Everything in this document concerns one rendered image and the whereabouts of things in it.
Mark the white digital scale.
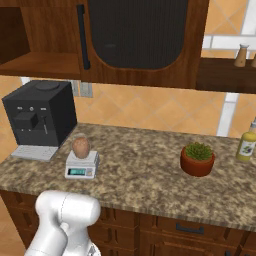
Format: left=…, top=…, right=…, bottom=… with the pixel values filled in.
left=64, top=149, right=101, bottom=180

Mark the wooden cabinet door with dark panel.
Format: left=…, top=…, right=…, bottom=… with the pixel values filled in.
left=71, top=0, right=210, bottom=90

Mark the wooden base cabinet run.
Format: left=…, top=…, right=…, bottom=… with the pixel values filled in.
left=0, top=189, right=256, bottom=256

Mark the yellow honey bottle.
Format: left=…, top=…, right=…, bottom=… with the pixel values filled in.
left=235, top=121, right=256, bottom=163

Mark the brown potato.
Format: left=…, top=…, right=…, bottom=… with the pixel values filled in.
left=72, top=133, right=92, bottom=160

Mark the green plant in terracotta pot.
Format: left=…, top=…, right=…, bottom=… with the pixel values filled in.
left=179, top=141, right=216, bottom=178

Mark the black coffee machine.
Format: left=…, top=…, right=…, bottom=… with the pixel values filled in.
left=1, top=79, right=78, bottom=163

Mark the wooden drawer front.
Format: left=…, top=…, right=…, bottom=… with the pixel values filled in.
left=139, top=214, right=251, bottom=246

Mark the tan shaker with white cap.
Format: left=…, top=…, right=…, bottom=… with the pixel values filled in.
left=233, top=43, right=250, bottom=68

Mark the grey wall outlet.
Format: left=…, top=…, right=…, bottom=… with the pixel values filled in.
left=79, top=81, right=93, bottom=98

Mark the black cabinet door handle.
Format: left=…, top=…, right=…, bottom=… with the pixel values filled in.
left=76, top=3, right=92, bottom=71

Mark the dark wooden wall shelf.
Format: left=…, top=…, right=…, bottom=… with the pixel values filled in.
left=195, top=57, right=256, bottom=95

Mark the black drawer handle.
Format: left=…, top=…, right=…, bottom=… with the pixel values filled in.
left=175, top=222, right=205, bottom=235

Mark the open wooden wall cabinet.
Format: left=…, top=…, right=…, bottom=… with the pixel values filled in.
left=0, top=0, right=83, bottom=81

